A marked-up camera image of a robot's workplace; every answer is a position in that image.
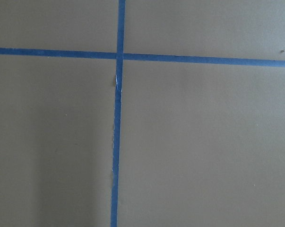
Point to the brown paper table cover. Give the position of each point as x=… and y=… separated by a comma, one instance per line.
x=142, y=113

